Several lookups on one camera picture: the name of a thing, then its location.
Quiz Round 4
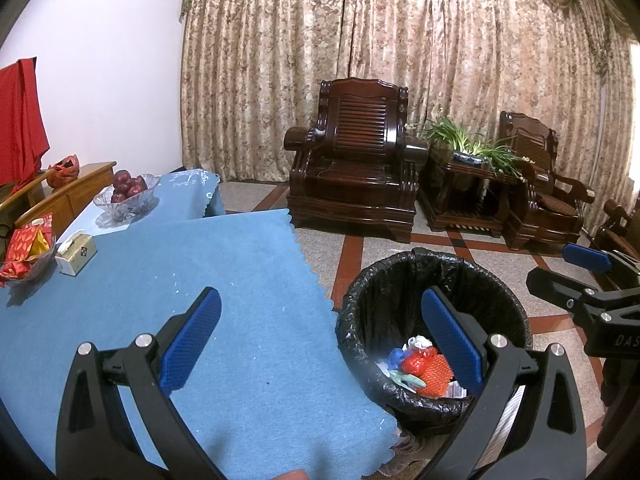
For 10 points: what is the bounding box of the dark wooden armchair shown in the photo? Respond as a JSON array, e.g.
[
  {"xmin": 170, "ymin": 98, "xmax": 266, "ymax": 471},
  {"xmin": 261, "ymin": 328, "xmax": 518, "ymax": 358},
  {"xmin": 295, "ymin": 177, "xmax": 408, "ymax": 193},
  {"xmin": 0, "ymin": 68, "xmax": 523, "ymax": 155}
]
[
  {"xmin": 499, "ymin": 111, "xmax": 596, "ymax": 256},
  {"xmin": 284, "ymin": 77, "xmax": 430, "ymax": 245}
]

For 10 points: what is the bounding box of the glass dish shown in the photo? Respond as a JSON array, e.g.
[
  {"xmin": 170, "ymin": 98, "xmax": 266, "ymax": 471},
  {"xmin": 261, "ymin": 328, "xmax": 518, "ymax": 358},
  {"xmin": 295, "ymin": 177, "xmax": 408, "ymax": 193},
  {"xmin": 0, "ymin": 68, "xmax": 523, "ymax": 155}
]
[{"xmin": 0, "ymin": 245, "xmax": 57, "ymax": 288}]

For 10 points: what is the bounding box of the gold white tissue box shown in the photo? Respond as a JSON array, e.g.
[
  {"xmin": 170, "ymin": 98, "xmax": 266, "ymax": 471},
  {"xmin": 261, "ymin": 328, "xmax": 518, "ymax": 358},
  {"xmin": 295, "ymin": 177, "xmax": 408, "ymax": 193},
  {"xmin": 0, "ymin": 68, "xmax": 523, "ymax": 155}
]
[{"xmin": 54, "ymin": 233, "xmax": 98, "ymax": 277}]

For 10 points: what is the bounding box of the red basket on bench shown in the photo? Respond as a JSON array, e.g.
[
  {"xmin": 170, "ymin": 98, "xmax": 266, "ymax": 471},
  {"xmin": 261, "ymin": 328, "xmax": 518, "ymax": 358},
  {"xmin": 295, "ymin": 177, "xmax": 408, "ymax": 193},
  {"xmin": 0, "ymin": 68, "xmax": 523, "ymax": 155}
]
[{"xmin": 46, "ymin": 156, "xmax": 82, "ymax": 190}]

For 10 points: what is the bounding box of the potted green plant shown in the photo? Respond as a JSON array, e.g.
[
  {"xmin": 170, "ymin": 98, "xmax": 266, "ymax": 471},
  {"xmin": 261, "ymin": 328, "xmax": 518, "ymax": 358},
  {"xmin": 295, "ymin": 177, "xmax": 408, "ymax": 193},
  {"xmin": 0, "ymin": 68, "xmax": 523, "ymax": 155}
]
[{"xmin": 420, "ymin": 117, "xmax": 526, "ymax": 181}]

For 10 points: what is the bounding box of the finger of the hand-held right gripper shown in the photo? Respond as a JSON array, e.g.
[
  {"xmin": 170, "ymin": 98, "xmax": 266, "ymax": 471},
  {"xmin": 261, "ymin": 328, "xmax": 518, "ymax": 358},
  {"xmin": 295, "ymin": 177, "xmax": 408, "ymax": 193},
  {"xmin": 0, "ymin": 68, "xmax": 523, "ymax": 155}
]
[
  {"xmin": 561, "ymin": 242, "xmax": 640, "ymax": 281},
  {"xmin": 526, "ymin": 266, "xmax": 631, "ymax": 328}
]

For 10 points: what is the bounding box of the glass fruit bowl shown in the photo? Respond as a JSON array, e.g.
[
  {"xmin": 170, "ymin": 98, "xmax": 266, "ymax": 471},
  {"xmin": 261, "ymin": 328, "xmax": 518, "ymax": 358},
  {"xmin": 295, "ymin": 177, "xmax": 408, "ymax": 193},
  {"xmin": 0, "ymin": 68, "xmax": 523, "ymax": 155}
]
[{"xmin": 93, "ymin": 174, "xmax": 162, "ymax": 223}]

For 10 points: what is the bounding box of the dark wooden side table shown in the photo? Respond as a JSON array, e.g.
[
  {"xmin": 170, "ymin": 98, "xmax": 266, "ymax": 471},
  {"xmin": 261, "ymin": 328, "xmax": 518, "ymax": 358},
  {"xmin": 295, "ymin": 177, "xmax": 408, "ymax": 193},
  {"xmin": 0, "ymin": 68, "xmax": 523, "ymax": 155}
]
[{"xmin": 417, "ymin": 147, "xmax": 526, "ymax": 238}]

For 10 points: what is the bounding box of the trash bin with black liner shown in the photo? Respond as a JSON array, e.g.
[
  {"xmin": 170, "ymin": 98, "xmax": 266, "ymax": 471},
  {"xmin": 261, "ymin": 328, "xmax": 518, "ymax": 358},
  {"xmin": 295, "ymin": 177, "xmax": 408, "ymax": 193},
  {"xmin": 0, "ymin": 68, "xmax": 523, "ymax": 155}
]
[{"xmin": 336, "ymin": 248, "xmax": 533, "ymax": 433}]

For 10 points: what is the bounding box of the beige patterned curtain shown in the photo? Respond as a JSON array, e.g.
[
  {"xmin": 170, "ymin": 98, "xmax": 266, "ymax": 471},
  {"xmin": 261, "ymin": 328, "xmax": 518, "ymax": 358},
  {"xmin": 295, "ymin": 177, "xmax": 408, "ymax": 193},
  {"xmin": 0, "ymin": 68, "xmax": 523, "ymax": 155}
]
[{"xmin": 179, "ymin": 0, "xmax": 640, "ymax": 241}]

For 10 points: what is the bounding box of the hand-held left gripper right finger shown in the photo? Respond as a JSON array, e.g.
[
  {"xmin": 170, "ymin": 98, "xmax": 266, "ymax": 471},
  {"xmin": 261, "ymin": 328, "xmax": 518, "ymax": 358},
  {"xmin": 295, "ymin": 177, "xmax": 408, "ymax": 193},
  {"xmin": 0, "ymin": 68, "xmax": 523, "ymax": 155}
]
[{"xmin": 420, "ymin": 286, "xmax": 588, "ymax": 480}]

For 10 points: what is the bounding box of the pile of red packets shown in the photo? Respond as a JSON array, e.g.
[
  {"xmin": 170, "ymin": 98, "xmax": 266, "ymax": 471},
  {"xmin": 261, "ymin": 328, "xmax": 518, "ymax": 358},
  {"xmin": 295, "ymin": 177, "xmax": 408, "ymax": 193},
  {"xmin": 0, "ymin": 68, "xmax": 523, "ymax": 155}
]
[{"xmin": 0, "ymin": 212, "xmax": 55, "ymax": 281}]

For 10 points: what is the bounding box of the light wooden cabinet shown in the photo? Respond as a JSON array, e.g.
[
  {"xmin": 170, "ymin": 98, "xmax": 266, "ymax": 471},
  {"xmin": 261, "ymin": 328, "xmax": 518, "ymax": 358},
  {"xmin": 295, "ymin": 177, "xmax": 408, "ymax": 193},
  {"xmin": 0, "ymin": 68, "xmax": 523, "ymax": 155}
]
[{"xmin": 0, "ymin": 161, "xmax": 117, "ymax": 261}]

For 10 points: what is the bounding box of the red cloth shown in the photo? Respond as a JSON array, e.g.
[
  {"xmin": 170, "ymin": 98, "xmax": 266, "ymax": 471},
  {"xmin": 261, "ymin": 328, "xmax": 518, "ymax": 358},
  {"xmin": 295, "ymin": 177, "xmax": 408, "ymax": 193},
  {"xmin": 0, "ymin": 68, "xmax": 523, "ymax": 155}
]
[{"xmin": 0, "ymin": 57, "xmax": 51, "ymax": 193}]

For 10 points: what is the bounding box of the orange foam net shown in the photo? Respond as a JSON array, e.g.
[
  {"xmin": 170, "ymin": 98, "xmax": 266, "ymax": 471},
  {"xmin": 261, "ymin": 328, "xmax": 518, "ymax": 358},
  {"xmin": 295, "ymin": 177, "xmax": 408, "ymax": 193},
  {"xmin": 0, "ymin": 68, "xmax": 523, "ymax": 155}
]
[{"xmin": 415, "ymin": 352, "xmax": 456, "ymax": 398}]

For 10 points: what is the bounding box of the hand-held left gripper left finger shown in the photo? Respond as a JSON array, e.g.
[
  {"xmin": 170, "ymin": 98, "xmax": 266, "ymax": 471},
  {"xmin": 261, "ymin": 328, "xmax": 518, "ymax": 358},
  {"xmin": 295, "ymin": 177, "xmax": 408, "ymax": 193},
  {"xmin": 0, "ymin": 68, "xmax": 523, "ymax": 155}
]
[{"xmin": 56, "ymin": 286, "xmax": 226, "ymax": 480}]

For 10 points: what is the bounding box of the dark wooden chair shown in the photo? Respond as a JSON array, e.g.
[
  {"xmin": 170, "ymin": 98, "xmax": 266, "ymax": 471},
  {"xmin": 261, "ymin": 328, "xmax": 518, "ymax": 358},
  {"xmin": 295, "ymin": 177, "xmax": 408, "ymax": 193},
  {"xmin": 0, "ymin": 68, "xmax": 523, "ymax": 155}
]
[{"xmin": 582, "ymin": 199, "xmax": 640, "ymax": 263}]

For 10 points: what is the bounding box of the red plastic bag ball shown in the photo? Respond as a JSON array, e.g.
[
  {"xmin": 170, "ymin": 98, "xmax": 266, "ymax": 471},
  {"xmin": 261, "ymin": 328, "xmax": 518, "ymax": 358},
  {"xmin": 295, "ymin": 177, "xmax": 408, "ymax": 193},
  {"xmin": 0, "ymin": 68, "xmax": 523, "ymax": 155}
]
[{"xmin": 400, "ymin": 347, "xmax": 436, "ymax": 376}]

